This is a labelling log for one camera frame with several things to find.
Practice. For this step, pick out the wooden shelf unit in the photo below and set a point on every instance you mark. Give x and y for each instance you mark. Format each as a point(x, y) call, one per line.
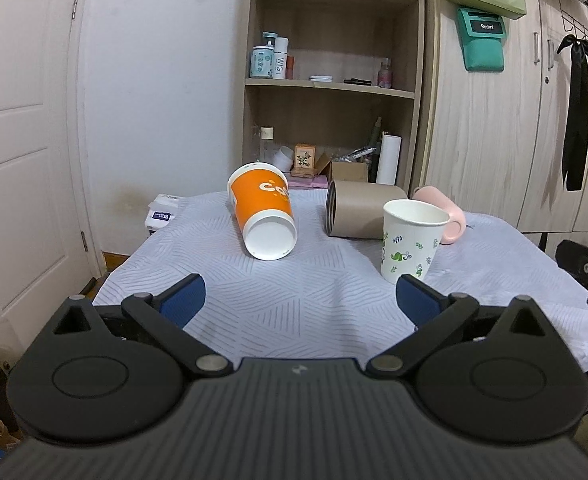
point(334, 110)

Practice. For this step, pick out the pink tray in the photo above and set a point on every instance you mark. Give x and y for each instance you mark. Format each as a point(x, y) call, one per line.
point(304, 181)

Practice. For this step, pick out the white flat jar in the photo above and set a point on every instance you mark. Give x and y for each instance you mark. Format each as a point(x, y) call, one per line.
point(321, 79)

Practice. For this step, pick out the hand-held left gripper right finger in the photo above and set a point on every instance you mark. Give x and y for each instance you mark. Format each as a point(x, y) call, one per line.
point(413, 300)

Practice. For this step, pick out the green pouch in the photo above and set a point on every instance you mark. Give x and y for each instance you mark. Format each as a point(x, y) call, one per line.
point(481, 47)

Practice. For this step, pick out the black ribbon bow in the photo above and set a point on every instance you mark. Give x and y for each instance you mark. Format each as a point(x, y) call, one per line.
point(576, 110)

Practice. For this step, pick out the white door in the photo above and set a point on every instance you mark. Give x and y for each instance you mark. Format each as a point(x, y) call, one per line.
point(19, 135)

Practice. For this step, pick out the white paper roll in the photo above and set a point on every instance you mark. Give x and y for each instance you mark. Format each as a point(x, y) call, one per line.
point(388, 160)

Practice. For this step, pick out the brown tumbler cup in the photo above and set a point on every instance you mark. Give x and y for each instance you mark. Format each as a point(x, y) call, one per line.
point(358, 207)

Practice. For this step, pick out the orange paper cup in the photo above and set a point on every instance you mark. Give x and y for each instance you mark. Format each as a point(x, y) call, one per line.
point(264, 200)

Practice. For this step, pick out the clear bottle with beige cap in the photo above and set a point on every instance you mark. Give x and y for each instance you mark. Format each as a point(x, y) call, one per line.
point(266, 147)

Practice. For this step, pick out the pink glass bottle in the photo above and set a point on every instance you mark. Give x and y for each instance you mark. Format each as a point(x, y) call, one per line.
point(384, 76)

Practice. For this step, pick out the black compact case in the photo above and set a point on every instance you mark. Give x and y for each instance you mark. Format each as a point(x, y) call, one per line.
point(357, 81)

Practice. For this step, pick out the pale patterned table cloth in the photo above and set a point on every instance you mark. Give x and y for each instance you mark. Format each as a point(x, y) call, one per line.
point(299, 285)

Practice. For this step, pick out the pink mug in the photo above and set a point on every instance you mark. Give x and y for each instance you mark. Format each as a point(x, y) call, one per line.
point(453, 210)

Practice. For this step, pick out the white tube bottle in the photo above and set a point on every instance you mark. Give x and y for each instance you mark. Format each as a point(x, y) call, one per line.
point(281, 60)

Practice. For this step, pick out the wooden wardrobe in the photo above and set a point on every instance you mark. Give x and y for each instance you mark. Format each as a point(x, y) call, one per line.
point(483, 135)

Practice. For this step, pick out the white box with blue label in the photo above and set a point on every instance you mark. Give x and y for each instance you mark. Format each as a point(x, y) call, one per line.
point(161, 215)

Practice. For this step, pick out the cardboard box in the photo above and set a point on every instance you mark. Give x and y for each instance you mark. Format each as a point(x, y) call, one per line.
point(349, 171)

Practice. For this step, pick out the floral print box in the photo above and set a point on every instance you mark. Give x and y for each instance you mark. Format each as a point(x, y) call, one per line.
point(304, 160)

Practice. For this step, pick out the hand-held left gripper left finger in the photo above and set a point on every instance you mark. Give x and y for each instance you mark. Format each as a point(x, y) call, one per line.
point(186, 297)

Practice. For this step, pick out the white floral paper cup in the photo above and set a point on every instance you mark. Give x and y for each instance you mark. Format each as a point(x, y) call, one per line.
point(408, 245)

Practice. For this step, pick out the teal pump bottle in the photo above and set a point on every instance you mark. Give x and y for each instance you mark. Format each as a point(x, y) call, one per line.
point(262, 60)

